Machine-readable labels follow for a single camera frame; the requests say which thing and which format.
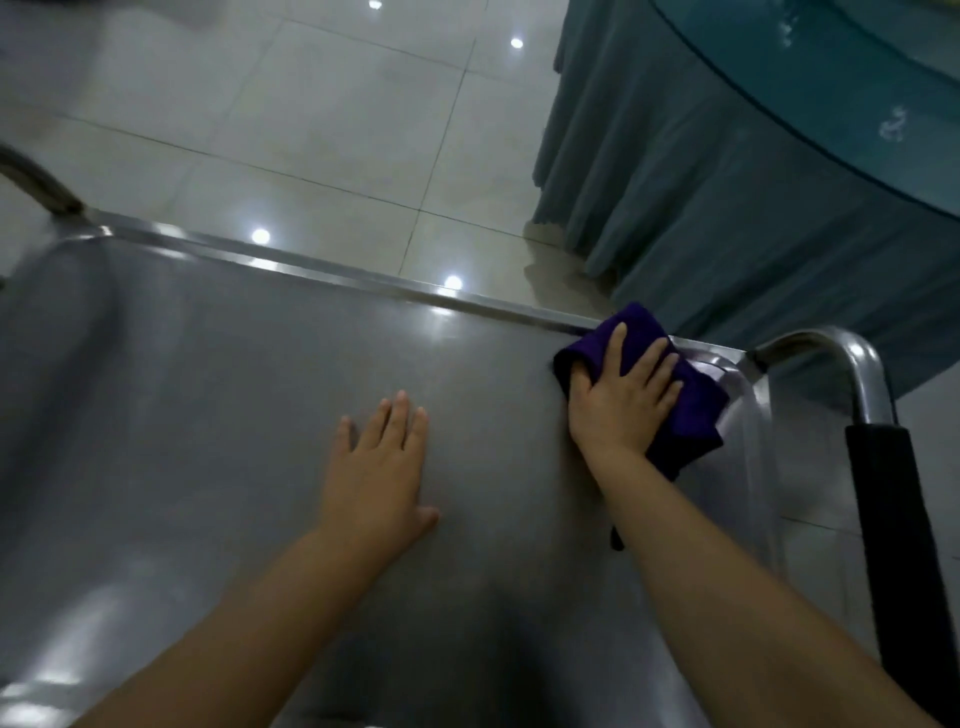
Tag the purple cleaning cloth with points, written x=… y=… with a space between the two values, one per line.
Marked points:
x=694 y=420

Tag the person's right middle finger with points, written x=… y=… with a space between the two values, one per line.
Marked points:
x=648 y=360

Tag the person's right forearm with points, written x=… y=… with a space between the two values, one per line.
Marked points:
x=735 y=615

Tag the stainless steel cart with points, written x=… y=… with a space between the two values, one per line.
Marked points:
x=225 y=420

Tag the person's right hand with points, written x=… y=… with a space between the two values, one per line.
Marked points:
x=615 y=416

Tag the person's right thumb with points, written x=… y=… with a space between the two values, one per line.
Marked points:
x=579 y=381

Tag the person's left middle finger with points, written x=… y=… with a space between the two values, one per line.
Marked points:
x=396 y=421

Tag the round glass tabletop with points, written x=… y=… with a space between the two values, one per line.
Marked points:
x=847 y=67

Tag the person's left little finger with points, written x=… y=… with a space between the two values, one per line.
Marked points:
x=344 y=437

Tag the person's left forearm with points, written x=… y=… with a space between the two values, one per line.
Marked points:
x=247 y=645

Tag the person's left thumb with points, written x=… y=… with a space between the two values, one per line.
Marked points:
x=425 y=520

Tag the person's right little finger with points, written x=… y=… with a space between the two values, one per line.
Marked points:
x=670 y=399

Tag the teal pleated tablecloth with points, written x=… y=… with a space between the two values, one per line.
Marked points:
x=712 y=225

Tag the person's left hand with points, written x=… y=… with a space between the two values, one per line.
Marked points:
x=371 y=495

